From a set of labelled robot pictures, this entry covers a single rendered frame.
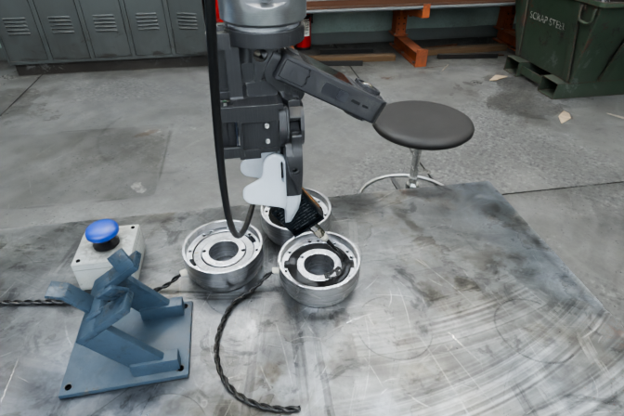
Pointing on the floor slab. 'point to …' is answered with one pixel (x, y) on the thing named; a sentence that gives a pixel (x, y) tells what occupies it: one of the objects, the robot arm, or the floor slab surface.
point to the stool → (421, 133)
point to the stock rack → (414, 2)
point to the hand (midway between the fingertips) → (292, 202)
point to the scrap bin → (569, 34)
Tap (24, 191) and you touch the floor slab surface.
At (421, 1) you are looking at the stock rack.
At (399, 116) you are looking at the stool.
